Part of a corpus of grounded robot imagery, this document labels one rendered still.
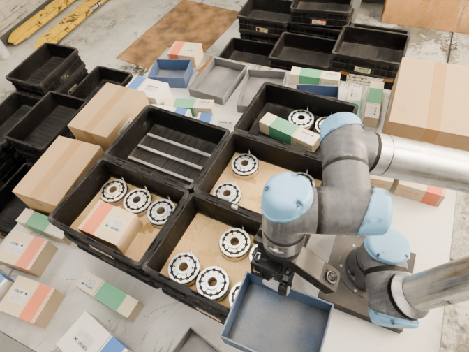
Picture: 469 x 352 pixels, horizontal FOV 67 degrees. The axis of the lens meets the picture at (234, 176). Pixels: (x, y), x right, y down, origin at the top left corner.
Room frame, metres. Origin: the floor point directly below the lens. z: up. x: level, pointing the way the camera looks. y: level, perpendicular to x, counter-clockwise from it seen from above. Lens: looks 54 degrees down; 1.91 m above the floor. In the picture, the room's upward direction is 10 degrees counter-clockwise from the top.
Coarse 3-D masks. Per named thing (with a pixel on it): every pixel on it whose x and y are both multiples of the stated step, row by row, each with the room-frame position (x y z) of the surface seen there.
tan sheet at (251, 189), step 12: (228, 168) 0.82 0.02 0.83; (264, 168) 0.80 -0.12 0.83; (276, 168) 0.79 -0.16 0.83; (228, 180) 0.77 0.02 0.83; (240, 180) 0.76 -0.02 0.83; (252, 180) 0.75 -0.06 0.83; (264, 180) 0.74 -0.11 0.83; (252, 192) 0.70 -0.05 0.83; (240, 204) 0.66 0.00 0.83; (252, 204) 0.65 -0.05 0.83
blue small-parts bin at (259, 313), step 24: (240, 288) 0.26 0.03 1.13; (264, 288) 0.27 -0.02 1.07; (240, 312) 0.23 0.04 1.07; (264, 312) 0.22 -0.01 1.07; (288, 312) 0.21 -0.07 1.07; (312, 312) 0.20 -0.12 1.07; (240, 336) 0.18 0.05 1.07; (264, 336) 0.17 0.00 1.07; (288, 336) 0.16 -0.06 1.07; (312, 336) 0.15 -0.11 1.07
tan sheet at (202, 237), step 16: (192, 224) 0.61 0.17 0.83; (208, 224) 0.60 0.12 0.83; (224, 224) 0.59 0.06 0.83; (192, 240) 0.55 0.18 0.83; (208, 240) 0.54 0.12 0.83; (208, 256) 0.48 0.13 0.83; (160, 272) 0.45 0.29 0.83; (240, 272) 0.41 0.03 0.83; (192, 288) 0.38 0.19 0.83; (224, 304) 0.32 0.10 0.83
